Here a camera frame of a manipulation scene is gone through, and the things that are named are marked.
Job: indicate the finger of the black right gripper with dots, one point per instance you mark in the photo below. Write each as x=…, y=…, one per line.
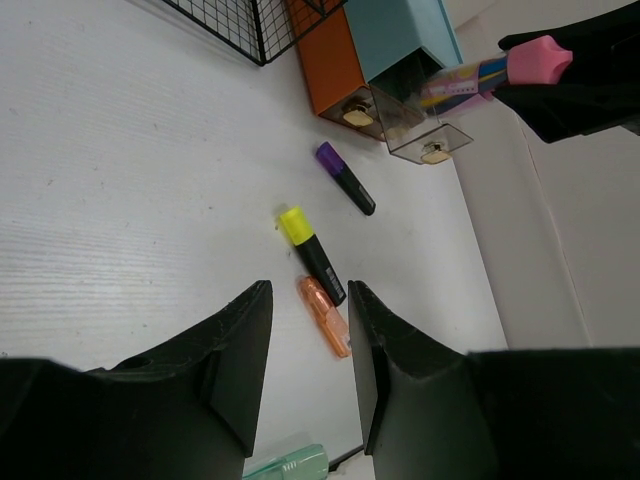
x=563, y=111
x=614, y=35

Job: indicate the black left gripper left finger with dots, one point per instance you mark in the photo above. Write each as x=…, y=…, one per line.
x=185, y=409

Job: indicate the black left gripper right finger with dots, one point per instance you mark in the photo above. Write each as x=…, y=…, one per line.
x=429, y=412

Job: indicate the yellow highlighter marker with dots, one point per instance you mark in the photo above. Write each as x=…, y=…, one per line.
x=311, y=252

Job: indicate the blue and orange drawer box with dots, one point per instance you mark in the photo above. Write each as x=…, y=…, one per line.
x=366, y=66

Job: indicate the purple highlighter marker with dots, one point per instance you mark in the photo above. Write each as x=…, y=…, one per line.
x=344, y=177

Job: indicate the pink highlighter marker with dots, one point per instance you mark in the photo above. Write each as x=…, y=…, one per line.
x=541, y=61

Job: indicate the black wire mesh organizer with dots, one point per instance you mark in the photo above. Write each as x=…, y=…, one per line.
x=259, y=30

